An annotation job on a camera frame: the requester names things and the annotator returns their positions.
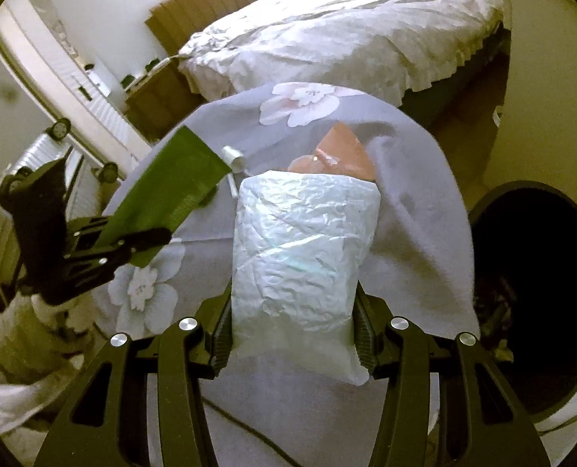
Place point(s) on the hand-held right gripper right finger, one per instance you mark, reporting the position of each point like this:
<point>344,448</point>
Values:
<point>366,340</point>

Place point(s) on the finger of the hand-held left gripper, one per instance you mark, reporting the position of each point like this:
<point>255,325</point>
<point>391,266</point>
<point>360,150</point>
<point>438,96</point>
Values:
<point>86,228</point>
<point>123,258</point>

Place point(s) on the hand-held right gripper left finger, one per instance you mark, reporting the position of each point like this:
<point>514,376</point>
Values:
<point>223,338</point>

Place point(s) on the green packet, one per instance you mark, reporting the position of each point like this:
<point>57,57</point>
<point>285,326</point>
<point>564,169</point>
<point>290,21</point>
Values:
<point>171,189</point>

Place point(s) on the white bubble wrap mailer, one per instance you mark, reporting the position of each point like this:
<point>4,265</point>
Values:
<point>303,262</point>

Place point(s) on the black trash bin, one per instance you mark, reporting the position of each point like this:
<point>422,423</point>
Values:
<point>536,277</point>

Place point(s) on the person's left forearm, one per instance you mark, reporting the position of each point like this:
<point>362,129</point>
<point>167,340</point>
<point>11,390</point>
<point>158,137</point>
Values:
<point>21,350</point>

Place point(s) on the white radiator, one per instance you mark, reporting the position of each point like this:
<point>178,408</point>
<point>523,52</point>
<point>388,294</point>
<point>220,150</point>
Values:
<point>89,185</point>

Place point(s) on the black knob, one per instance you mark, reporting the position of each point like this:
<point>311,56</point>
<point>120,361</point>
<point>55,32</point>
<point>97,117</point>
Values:
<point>107,171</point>
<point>59,129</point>

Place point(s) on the grey floral tablecloth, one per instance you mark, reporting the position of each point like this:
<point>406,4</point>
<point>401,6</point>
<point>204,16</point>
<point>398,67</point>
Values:
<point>415,233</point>

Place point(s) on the white stick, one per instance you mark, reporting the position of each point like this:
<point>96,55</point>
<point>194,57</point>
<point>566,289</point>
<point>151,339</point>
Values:
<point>233,186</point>

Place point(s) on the small white cylinder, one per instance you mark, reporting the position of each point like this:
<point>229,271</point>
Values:
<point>234,158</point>

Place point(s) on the brown nightstand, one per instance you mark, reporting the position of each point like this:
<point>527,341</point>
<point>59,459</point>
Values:
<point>162,97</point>

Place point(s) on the salmon pink wrapper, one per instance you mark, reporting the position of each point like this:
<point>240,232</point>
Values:
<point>342,153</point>

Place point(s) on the brown padded headboard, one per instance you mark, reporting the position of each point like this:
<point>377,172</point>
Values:
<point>210,9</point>

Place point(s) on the white dresser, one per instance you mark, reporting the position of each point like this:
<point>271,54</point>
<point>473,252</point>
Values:
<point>546,82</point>

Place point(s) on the bed with white duvet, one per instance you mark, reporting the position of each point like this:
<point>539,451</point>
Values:
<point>347,24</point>

